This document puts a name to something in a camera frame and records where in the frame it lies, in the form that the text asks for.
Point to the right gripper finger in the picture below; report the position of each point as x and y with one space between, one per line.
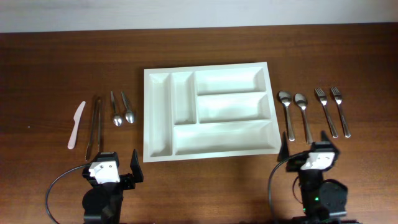
284 149
324 137

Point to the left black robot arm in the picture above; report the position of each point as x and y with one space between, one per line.
103 202

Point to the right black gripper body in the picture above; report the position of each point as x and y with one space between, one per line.
294 165

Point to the metal fork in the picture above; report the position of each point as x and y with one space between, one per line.
323 100
339 99

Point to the white plastic cutlery tray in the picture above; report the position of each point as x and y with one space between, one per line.
209 111

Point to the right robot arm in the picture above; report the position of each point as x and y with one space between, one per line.
323 200

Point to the pink plastic knife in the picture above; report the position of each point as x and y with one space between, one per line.
76 118

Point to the long metal tongs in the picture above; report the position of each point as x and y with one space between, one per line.
95 128

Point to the small metal teaspoon right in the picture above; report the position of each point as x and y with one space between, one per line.
129 114

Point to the large metal spoon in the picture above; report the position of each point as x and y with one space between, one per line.
286 98
302 103

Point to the small metal teaspoon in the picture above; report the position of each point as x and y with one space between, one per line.
117 119
129 114

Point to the small metal teaspoon left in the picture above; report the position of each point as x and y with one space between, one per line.
117 119

